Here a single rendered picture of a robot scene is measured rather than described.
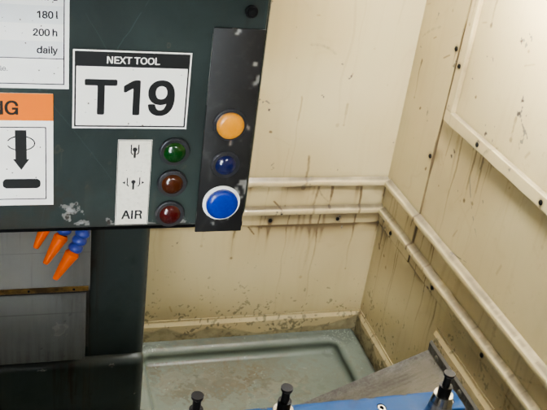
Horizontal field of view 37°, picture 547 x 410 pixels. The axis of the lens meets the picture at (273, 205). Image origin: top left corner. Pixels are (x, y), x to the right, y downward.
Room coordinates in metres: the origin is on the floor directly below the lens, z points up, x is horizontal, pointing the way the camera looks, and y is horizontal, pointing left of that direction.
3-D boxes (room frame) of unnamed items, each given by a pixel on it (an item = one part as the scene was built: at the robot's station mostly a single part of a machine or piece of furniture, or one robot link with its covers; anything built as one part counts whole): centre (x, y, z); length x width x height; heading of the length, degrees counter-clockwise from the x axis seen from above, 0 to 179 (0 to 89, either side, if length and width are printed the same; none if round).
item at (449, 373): (0.84, -0.26, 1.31); 0.02 x 0.02 x 0.03
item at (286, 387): (0.76, -0.05, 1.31); 0.02 x 0.02 x 0.03
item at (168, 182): (0.65, 0.09, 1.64); 0.02 x 0.01 x 0.02; 109
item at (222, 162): (0.67, 0.05, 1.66); 0.02 x 0.01 x 0.02; 109
